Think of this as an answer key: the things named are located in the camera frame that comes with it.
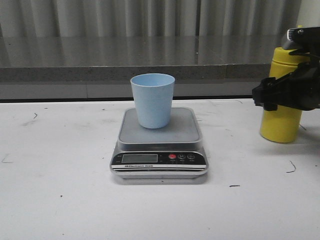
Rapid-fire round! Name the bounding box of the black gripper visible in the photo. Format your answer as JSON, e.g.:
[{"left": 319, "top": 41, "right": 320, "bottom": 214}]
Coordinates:
[{"left": 252, "top": 26, "right": 320, "bottom": 111}]

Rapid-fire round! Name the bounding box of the yellow squeeze seasoning bottle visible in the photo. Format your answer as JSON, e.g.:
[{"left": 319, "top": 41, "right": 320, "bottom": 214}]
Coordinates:
[{"left": 260, "top": 47, "right": 310, "bottom": 143}]

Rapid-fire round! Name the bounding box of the light blue plastic cup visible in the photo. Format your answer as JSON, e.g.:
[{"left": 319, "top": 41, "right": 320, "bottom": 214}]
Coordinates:
[{"left": 130, "top": 73, "right": 175, "bottom": 129}]

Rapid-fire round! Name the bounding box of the silver digital kitchen scale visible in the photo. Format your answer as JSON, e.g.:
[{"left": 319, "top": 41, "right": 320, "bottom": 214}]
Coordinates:
[{"left": 109, "top": 107, "right": 209, "bottom": 184}]

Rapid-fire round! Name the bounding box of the grey stone counter ledge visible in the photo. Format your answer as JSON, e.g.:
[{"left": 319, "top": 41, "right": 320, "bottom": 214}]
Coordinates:
[{"left": 0, "top": 35, "right": 282, "bottom": 101}]

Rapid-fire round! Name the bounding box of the white pleated curtain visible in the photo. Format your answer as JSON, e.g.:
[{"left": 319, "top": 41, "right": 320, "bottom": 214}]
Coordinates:
[{"left": 0, "top": 0, "right": 320, "bottom": 38}]

